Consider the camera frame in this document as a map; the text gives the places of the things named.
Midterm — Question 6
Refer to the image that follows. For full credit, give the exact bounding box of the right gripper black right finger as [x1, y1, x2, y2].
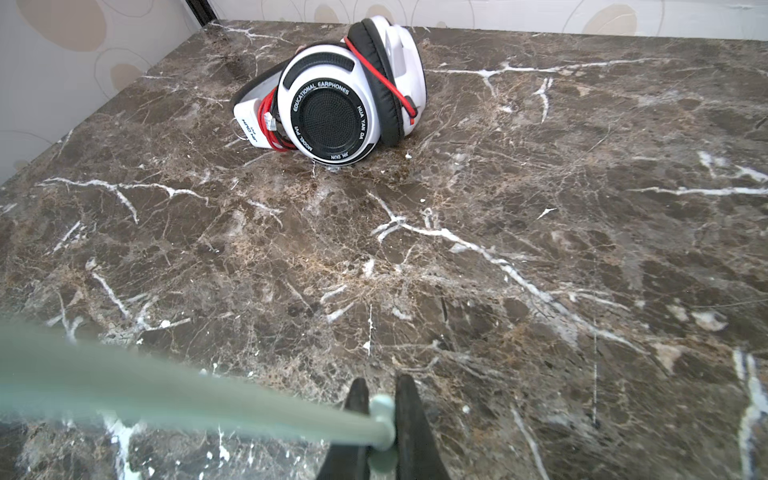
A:
[395, 374, 450, 480]

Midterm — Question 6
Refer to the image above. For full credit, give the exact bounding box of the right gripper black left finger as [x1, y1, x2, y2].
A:
[316, 377, 371, 480]

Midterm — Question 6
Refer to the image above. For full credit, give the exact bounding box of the black corner frame post left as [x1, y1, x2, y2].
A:
[184, 0, 218, 26]

